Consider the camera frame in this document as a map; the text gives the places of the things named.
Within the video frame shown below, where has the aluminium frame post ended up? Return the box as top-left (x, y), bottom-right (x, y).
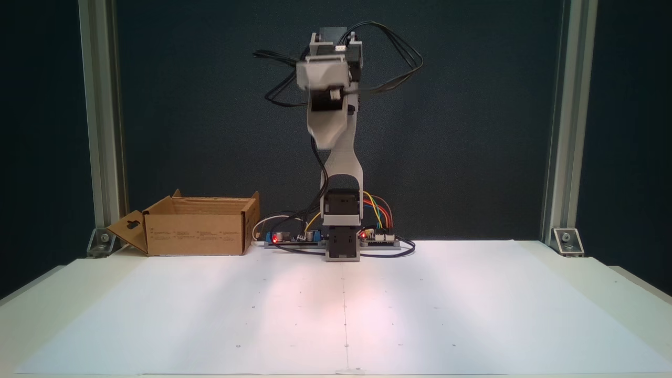
top-left (539, 0), bottom-right (600, 248)
top-left (78, 0), bottom-right (129, 235)

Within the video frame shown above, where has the thin black servo cable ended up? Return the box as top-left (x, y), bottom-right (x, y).
top-left (340, 20), bottom-right (424, 99)
top-left (253, 49), bottom-right (330, 247)

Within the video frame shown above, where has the servo driver circuit board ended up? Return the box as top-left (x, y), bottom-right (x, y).
top-left (359, 227), bottom-right (401, 248)

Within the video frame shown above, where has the yellow jumper wire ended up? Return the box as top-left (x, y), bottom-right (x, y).
top-left (362, 191), bottom-right (382, 229)

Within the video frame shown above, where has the thick black power cable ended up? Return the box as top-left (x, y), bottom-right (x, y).
top-left (265, 237), bottom-right (417, 259)

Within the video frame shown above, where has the aluminium corner bracket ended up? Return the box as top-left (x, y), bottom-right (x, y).
top-left (86, 227), bottom-right (118, 258)
top-left (551, 227), bottom-right (585, 257)

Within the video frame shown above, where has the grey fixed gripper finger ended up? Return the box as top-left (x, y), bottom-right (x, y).
top-left (309, 126), bottom-right (346, 151)

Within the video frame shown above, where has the brown cardboard box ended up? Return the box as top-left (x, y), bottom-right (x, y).
top-left (108, 190), bottom-right (261, 257)

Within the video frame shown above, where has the white cable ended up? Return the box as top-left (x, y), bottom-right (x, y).
top-left (253, 214), bottom-right (296, 242)

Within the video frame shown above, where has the orange jumper wire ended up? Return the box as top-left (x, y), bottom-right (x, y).
top-left (363, 202), bottom-right (391, 230)

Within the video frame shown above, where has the blue power circuit board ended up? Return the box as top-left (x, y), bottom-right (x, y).
top-left (264, 229), bottom-right (327, 249)

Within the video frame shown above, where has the green jumper wire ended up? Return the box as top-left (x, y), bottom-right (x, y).
top-left (364, 196), bottom-right (385, 229)

